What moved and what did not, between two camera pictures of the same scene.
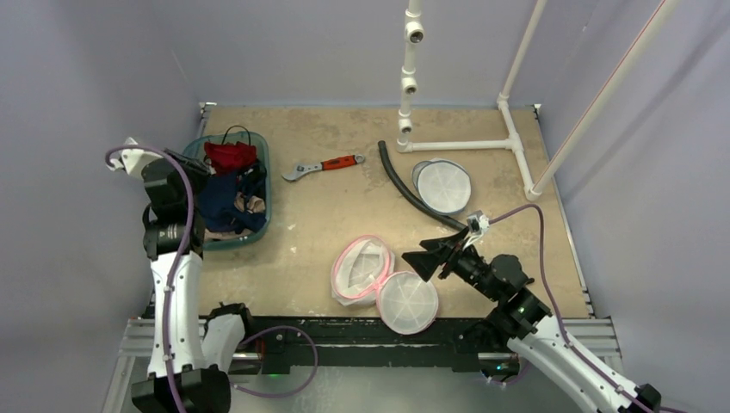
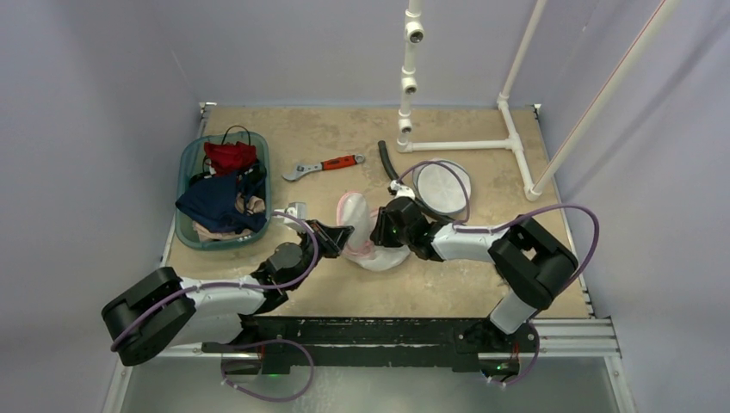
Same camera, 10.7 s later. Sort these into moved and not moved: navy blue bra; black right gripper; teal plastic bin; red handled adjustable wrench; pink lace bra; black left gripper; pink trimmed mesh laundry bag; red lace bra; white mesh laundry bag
Moved: black left gripper; pink trimmed mesh laundry bag; black right gripper
Not moved: red handled adjustable wrench; navy blue bra; white mesh laundry bag; teal plastic bin; pink lace bra; red lace bra
